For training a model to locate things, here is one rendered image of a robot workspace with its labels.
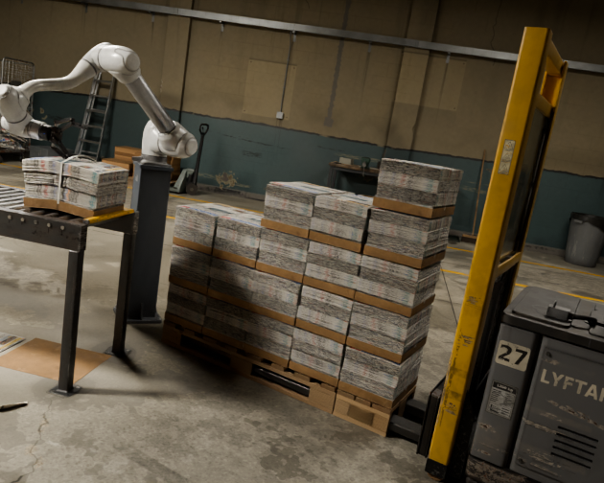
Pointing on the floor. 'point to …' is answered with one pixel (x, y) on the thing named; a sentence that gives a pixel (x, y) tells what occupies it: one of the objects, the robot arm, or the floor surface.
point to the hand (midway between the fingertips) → (81, 142)
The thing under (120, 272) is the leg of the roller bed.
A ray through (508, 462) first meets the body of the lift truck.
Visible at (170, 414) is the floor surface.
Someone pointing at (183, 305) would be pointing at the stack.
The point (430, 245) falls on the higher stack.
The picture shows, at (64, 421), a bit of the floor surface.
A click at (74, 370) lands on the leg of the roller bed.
